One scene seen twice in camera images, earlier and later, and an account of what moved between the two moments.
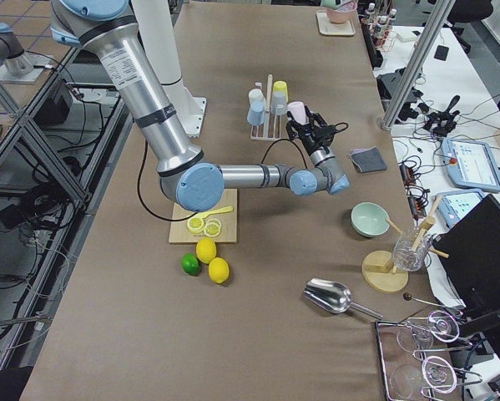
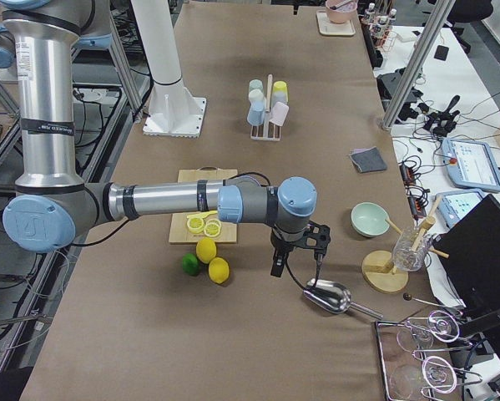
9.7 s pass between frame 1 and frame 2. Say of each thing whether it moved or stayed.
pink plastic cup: moved
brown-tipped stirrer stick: stayed
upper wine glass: stayed
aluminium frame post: stayed
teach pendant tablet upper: stayed
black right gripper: moved
